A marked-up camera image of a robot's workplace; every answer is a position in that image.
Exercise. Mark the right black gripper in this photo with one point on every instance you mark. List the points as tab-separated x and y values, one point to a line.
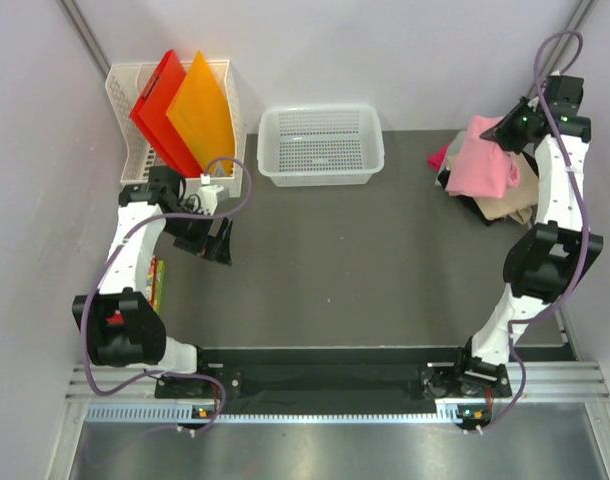
498	132

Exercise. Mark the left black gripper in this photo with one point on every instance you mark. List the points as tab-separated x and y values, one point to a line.
220	245

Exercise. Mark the pink t-shirt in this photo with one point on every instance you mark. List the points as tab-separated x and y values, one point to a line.
482	168

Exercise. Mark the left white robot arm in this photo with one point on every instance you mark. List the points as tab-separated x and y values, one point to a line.
121	325

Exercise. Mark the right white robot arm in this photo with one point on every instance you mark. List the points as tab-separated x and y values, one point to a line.
545	265

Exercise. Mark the grey folded garment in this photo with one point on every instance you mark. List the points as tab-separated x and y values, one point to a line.
445	167

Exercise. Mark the magenta folded garment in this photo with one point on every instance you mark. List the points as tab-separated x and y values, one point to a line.
435	161

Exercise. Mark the colourful red book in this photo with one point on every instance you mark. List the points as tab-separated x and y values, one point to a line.
154	283

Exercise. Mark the beige folded t-shirt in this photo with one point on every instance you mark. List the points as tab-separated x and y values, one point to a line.
510	205

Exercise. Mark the white file organizer rack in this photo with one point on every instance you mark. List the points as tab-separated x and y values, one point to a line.
123	85

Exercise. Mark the white perforated basket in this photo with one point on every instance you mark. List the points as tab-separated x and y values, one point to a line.
320	145

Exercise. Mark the orange plastic folder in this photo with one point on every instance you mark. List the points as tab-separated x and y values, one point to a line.
200	114

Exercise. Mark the red plastic folder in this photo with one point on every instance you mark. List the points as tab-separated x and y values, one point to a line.
149	116

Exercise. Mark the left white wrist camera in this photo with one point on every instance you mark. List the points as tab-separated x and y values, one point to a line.
210	195

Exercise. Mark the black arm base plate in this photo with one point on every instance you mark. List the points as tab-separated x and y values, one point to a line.
365	380

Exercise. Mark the aluminium frame rail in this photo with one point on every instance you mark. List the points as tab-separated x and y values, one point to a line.
108	378

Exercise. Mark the grey slotted cable duct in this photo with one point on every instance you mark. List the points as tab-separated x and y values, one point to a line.
186	414

